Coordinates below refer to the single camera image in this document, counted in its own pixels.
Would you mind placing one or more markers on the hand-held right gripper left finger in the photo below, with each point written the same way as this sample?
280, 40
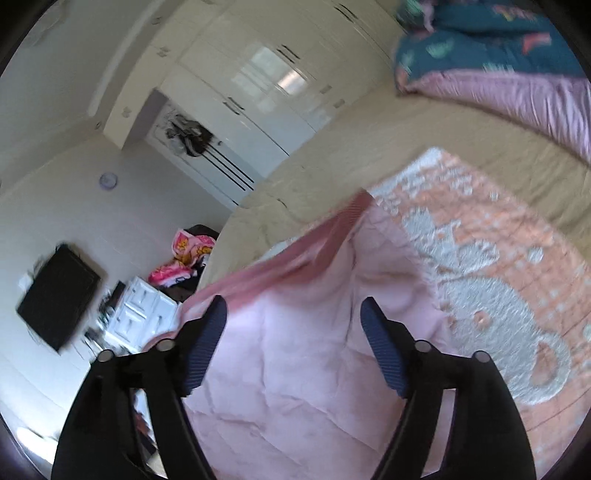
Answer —
205, 351

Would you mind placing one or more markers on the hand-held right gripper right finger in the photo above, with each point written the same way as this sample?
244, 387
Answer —
385, 351

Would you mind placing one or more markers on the pink quilted jacket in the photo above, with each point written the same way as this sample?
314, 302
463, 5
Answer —
300, 369

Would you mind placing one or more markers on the white dresser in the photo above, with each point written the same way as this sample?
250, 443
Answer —
143, 309

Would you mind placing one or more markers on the pink cartoon cloth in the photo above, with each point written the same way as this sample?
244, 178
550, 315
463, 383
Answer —
184, 251

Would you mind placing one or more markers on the dark chair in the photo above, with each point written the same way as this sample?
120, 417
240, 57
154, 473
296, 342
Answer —
205, 228

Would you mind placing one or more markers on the orange bear-print blanket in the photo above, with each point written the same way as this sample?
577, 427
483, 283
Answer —
508, 258

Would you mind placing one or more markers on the white door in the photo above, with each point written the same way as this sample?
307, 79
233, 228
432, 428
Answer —
217, 170

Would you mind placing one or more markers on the bed with beige cover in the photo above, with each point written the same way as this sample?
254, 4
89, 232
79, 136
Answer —
346, 157

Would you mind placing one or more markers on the hanging bags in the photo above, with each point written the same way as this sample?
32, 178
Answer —
189, 134

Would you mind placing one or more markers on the white glossy wardrobe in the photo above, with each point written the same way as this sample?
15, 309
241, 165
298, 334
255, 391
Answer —
258, 69

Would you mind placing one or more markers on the teal and pink duvet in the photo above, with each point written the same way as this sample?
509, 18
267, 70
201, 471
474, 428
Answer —
485, 50

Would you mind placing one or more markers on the black wall television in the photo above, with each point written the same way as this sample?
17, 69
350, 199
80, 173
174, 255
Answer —
57, 297

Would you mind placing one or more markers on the round wall clock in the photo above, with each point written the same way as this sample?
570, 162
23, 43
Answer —
109, 180

